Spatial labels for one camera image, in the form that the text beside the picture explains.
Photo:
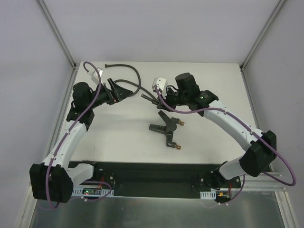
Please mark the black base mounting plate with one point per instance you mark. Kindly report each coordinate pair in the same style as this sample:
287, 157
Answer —
155, 180

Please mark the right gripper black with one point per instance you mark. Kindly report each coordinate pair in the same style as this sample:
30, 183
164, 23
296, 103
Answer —
165, 102

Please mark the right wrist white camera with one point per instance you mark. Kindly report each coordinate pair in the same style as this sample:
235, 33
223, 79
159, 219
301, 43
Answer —
160, 84

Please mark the aluminium frame post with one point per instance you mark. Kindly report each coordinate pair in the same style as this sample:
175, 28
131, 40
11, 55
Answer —
54, 29
263, 32

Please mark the left white cable duct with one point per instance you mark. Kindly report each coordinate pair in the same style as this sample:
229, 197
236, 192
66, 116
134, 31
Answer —
91, 192

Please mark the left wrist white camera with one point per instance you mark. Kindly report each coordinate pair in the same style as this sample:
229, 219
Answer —
94, 74

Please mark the right white cable duct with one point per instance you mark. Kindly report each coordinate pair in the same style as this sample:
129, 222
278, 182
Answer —
208, 195

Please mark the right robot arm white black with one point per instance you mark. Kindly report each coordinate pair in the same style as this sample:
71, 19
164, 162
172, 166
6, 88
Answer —
258, 146

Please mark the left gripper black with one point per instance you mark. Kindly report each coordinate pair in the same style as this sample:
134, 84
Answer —
112, 92

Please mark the left aluminium frame post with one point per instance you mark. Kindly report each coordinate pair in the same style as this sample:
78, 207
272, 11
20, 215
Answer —
54, 29

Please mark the white cable duct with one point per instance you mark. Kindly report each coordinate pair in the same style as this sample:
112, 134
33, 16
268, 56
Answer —
208, 195
91, 192

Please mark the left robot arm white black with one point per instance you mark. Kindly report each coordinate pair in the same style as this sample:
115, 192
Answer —
52, 179

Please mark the front aluminium rail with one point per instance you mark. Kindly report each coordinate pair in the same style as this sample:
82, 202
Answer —
263, 181

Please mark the right aluminium frame post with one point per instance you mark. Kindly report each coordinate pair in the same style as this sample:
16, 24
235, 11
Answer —
263, 32

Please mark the wrist white camera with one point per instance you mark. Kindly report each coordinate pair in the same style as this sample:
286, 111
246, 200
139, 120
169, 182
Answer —
160, 84
94, 74

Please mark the dark grey faucet valve fitting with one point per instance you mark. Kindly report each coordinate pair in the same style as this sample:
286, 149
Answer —
167, 129

